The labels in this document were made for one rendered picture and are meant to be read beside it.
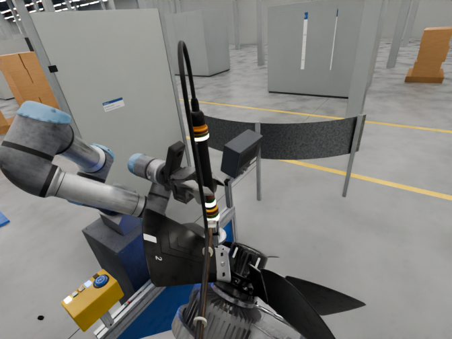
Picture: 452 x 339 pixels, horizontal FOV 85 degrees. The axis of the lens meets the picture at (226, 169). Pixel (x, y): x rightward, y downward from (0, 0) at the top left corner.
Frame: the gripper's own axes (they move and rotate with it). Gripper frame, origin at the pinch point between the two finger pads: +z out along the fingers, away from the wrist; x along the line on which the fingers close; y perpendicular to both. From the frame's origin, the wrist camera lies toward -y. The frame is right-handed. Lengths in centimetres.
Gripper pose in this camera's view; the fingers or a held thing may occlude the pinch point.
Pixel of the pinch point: (214, 185)
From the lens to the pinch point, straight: 64.6
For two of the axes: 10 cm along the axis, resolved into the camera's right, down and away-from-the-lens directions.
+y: 1.0, 8.6, 5.1
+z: 8.0, 2.3, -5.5
